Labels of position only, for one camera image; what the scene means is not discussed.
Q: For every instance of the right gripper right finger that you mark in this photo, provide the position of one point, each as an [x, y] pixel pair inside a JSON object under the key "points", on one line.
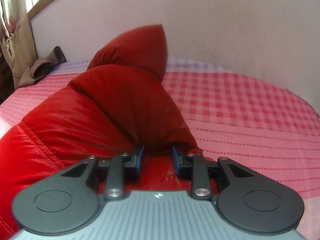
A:
{"points": [[243, 198]]}

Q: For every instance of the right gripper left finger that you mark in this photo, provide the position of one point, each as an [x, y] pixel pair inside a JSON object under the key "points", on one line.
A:
{"points": [[71, 198]]}

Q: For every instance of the red puffer jacket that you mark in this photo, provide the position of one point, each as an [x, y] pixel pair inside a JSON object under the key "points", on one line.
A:
{"points": [[116, 105]]}

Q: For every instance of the pink checked bed sheet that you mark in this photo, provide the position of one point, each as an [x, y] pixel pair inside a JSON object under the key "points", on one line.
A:
{"points": [[262, 126]]}

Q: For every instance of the brown folded cloth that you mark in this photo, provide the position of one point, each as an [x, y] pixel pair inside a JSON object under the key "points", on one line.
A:
{"points": [[41, 68]]}

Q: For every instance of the beige patterned curtain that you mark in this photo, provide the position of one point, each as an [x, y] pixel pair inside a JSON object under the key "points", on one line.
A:
{"points": [[17, 42]]}

